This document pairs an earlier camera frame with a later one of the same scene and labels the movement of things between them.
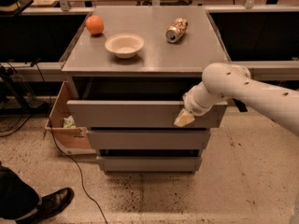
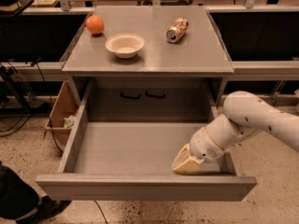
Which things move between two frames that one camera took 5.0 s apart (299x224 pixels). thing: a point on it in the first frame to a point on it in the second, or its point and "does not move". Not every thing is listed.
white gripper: x=193 y=105 to x=204 y=146
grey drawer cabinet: x=130 y=68 does not move
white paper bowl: x=124 y=45 does not move
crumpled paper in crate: x=69 y=122 does not move
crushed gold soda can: x=177 y=30 does not move
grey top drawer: x=138 y=114 to x=134 y=161
